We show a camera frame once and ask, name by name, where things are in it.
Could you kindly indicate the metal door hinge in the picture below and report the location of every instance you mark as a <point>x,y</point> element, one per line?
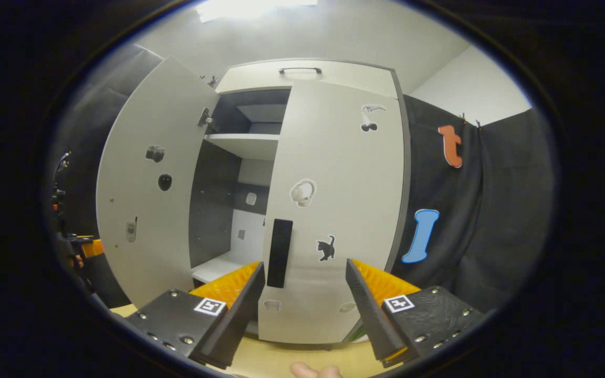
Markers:
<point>205,118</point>

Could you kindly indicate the black backdrop cloth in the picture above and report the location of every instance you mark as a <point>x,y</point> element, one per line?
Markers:
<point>502,210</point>
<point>87,115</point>

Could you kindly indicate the white cabinet door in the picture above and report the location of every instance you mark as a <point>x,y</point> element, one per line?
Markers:
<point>344,184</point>
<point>139,184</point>

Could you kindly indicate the white cabinet shelf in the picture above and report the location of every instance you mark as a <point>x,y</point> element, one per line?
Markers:
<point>244,144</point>
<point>218,268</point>

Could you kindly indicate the white cabinet drawer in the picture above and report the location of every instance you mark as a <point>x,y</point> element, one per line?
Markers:
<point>344,76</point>

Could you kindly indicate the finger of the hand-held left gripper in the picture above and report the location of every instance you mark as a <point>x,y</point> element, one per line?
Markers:
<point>93,248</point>

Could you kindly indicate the white cabinet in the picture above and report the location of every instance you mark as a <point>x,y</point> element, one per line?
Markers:
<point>213,210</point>

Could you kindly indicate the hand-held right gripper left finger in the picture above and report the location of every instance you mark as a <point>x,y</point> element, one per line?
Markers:
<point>234,320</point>

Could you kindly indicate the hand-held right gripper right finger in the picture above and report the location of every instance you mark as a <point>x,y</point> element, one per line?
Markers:
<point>371,315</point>

